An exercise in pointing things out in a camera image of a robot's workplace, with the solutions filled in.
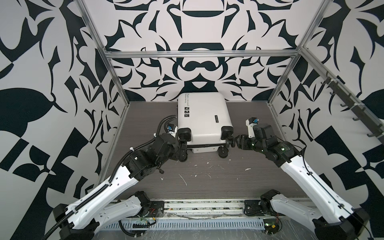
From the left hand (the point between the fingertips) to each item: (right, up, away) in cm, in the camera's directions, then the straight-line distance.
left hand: (178, 141), depth 70 cm
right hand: (+31, +1, +6) cm, 31 cm away
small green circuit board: (+44, -40, +2) cm, 59 cm away
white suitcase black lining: (+13, +7, +13) cm, 20 cm away
